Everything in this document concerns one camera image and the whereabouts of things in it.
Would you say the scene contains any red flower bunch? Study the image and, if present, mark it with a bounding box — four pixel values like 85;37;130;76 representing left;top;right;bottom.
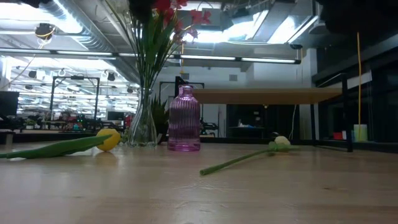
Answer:
104;0;213;144

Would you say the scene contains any purple ribbed glass vase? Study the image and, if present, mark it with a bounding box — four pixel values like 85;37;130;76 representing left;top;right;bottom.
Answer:
167;84;202;152

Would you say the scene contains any yellow tulip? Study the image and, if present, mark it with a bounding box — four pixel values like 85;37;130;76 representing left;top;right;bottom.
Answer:
0;128;122;160

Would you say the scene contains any cream tulip stem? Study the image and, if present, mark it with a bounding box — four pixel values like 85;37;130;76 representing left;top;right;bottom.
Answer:
199;135;301;177

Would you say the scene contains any long LED light bar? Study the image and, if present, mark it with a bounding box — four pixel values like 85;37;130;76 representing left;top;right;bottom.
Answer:
0;47;302;65

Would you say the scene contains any black round overhead fixture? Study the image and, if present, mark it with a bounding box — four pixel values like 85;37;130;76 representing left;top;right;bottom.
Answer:
34;23;56;40

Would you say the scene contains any potted green plant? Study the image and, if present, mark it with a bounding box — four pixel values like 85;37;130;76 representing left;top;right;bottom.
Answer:
151;95;170;144

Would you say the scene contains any clear glass vase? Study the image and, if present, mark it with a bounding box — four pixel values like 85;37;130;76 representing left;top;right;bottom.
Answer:
127;86;158;148

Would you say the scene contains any black monitor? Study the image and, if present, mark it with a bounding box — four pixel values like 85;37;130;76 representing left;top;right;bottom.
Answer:
0;91;20;116

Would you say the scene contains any pale green cylinder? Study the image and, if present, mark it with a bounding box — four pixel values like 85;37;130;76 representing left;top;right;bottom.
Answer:
353;124;369;142

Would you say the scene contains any yellow cable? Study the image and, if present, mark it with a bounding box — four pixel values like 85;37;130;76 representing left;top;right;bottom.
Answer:
356;30;364;142

